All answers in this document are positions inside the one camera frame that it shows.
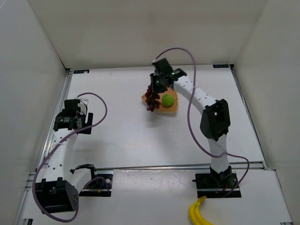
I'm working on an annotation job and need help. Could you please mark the dark red fake grapes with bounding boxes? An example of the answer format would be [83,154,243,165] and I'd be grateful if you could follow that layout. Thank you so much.
[145,85,161,112]

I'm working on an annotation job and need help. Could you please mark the green fake apple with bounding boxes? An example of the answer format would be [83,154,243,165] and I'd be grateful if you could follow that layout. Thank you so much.
[162,94,175,108]

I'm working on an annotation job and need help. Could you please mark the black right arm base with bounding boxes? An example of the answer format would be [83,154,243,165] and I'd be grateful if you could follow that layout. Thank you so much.
[192,167,242,198]

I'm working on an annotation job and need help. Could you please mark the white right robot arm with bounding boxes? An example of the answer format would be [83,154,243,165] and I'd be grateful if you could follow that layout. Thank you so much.
[145,58,232,182]

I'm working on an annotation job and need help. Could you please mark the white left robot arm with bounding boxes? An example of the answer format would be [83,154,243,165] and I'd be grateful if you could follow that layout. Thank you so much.
[34,98,94,213]

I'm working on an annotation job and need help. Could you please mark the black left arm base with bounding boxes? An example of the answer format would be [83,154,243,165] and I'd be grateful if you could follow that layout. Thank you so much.
[77,164,113,197]

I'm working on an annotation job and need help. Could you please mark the triangular wicker fruit basket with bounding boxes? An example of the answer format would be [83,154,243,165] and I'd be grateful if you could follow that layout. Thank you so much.
[141,88,179,114]

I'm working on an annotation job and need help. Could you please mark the yellow fake banana bunch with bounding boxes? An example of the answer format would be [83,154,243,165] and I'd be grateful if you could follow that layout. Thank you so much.
[188,196,212,225]

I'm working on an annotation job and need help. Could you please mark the blue label left corner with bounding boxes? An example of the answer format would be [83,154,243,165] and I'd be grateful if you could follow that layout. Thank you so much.
[73,69,90,74]

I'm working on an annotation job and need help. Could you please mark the blue label corner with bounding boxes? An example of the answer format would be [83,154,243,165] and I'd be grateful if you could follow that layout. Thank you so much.
[73,69,90,74]
[213,64,229,68]

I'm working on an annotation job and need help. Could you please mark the blue label right corner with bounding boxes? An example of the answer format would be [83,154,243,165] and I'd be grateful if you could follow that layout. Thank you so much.
[213,64,229,68]

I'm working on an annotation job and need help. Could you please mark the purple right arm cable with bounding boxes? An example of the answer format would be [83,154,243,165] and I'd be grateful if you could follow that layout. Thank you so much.
[152,48,250,199]

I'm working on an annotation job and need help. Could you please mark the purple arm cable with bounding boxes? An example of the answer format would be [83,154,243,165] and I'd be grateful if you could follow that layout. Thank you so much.
[152,48,250,199]
[32,92,109,222]

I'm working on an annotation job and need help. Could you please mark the aluminium rail right side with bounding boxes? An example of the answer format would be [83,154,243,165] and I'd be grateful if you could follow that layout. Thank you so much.
[229,64,268,170]

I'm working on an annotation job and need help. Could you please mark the aluminium rail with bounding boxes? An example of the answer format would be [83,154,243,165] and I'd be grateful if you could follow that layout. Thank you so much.
[95,161,267,171]
[16,68,72,223]
[229,64,268,170]

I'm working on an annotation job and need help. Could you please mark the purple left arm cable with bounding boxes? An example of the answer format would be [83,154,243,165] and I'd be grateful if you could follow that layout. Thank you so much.
[32,92,109,222]

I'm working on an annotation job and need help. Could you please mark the aluminium rail left side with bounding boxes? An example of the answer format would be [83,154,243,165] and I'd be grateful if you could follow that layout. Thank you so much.
[16,68,72,223]

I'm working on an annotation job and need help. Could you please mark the aluminium rail front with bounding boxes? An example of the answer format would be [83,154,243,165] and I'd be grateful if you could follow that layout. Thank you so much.
[95,161,267,171]

